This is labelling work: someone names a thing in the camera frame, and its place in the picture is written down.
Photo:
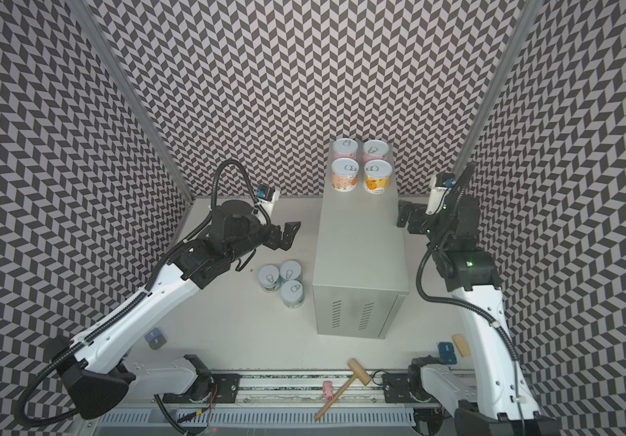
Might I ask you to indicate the can teal label right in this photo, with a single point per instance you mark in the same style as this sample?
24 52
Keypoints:
292 294

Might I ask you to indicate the can teal label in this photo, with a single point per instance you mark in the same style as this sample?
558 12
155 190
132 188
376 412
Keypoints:
292 294
291 271

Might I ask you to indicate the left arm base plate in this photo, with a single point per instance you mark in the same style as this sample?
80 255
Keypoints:
216 388

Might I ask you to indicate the grey metal cabinet box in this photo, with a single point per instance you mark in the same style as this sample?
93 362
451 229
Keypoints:
360 277

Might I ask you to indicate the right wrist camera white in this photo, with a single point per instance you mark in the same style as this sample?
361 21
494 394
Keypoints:
439 187

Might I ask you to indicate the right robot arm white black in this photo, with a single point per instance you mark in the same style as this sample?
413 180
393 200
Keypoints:
454 271

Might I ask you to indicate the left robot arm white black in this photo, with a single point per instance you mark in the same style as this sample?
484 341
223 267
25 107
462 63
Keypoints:
90 364

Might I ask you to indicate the orange label can front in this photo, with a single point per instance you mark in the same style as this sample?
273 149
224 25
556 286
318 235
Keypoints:
377 176

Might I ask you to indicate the pink label can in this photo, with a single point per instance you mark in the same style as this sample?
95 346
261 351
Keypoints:
344 148
375 150

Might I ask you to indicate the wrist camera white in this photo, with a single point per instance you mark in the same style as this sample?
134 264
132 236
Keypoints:
266 197
439 187

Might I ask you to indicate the small blue box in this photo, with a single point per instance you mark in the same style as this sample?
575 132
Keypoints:
447 353

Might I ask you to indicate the can teal label back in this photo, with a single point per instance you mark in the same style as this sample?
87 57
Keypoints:
291 271

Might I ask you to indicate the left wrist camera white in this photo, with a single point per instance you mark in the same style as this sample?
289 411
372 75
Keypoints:
266 197

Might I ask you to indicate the small pink toy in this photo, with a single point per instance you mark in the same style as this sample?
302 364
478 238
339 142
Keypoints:
328 390

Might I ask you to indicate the aluminium rail frame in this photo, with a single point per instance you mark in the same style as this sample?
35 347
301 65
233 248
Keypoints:
286 389

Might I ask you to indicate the small wooden block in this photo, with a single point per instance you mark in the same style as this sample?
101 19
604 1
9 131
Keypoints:
462 345

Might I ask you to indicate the small blue grey block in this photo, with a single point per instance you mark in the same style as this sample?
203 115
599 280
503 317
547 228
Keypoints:
155 338

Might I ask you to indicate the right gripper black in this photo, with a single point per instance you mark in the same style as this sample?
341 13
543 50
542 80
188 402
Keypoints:
419 218

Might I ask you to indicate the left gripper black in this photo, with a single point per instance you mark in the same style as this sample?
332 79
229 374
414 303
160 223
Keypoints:
286 242

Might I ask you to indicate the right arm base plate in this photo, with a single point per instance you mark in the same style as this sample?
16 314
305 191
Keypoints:
407 389

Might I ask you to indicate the white vent grille strip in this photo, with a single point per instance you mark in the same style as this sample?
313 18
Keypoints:
291 418

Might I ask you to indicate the wooden mallet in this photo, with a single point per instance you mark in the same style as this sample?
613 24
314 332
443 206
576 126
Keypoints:
358 374

